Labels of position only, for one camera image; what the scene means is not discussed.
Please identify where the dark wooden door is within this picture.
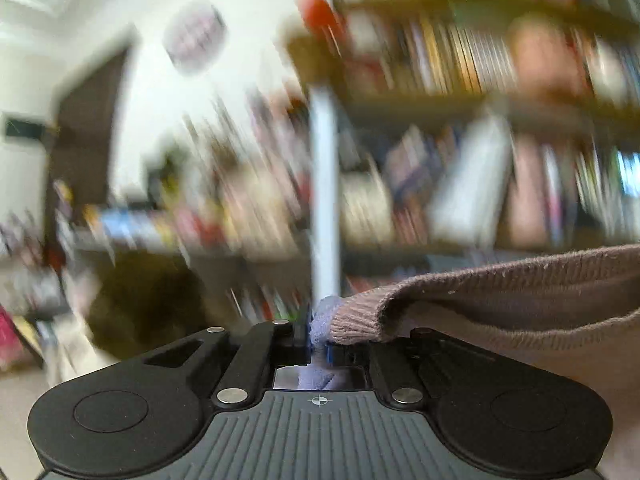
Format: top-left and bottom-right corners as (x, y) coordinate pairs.
(48, 44), (132, 206)

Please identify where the purple and brown knit sweater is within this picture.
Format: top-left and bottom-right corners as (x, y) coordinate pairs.
(298, 245), (639, 479)

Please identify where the white shelf post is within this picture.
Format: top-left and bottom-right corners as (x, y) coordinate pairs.
(308, 0), (343, 306)

